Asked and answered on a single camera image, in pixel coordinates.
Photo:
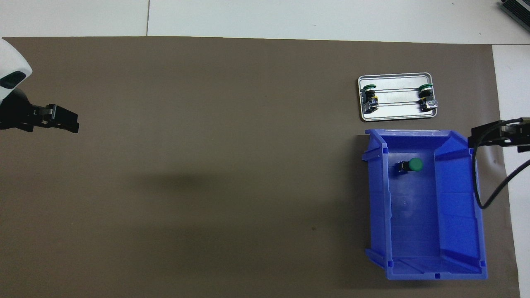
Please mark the blue plastic storage bin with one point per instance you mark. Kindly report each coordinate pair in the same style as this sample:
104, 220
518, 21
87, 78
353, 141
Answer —
414, 215

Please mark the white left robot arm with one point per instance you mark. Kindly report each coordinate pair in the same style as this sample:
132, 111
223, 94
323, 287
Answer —
10, 68

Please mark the green push button switch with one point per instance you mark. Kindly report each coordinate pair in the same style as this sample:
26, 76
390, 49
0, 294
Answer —
426, 97
415, 164
370, 99

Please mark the brown table mat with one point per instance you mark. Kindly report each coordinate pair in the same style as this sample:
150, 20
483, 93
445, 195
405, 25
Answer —
227, 186

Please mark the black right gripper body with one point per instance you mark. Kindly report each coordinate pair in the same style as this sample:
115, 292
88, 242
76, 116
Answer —
517, 131

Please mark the grey ribbed device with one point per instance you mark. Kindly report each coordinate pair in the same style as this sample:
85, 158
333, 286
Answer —
517, 10

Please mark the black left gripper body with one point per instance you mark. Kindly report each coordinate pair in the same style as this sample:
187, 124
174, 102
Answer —
14, 111

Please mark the grey metal tray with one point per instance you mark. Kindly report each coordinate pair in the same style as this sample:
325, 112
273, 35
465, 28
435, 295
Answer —
397, 111

